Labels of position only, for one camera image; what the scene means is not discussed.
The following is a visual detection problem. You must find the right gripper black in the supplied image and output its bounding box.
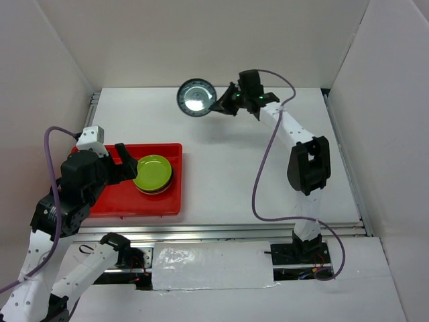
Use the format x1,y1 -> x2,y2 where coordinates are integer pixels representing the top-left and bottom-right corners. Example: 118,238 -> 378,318
210,83 -> 249,117

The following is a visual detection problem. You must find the green plate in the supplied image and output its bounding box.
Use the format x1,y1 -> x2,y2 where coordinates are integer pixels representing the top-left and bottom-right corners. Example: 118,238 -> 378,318
133,155 -> 173,192

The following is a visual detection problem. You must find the blue patterned plate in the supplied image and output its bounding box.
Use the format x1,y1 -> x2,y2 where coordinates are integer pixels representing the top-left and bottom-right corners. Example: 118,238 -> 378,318
176,78 -> 217,117

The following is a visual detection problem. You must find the black plate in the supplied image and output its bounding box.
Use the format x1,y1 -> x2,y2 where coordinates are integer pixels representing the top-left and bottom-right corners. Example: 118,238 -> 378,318
133,169 -> 174,195

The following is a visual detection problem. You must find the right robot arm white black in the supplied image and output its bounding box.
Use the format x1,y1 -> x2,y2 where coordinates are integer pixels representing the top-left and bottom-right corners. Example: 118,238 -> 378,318
210,69 -> 331,263

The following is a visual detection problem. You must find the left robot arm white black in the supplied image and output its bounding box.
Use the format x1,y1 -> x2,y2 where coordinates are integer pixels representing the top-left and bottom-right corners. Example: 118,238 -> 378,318
1,144 -> 137,321

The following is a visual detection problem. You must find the red plastic bin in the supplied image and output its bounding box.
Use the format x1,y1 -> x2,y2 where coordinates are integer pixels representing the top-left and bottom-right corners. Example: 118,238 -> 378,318
90,143 -> 182,218

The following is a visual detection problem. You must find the white foam cover board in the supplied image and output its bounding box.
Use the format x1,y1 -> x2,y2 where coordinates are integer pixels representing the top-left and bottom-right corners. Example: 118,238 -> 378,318
151,241 -> 274,290

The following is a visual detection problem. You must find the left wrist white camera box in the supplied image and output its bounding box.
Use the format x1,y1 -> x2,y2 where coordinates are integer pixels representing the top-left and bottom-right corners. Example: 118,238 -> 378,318
76,125 -> 106,154

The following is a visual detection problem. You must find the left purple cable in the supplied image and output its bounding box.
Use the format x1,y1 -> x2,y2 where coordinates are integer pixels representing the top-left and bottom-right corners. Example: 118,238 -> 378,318
0,127 -> 81,316

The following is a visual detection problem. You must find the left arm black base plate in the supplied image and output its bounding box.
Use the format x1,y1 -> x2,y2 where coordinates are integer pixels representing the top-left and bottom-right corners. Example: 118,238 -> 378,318
115,247 -> 151,273

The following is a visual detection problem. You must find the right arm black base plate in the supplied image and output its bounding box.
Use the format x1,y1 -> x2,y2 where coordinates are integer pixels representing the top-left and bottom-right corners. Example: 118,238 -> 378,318
264,242 -> 331,266

